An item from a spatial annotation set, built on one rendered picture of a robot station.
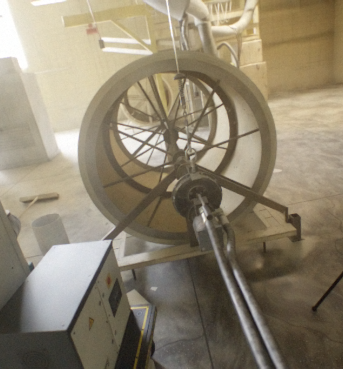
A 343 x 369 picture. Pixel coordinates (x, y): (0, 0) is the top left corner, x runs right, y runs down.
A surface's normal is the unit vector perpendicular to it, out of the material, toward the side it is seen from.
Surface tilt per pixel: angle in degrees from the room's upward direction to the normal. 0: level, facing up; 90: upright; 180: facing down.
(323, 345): 0
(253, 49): 90
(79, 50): 90
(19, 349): 90
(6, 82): 90
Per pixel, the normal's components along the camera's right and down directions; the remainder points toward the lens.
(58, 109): 0.11, 0.33
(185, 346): -0.16, -0.92
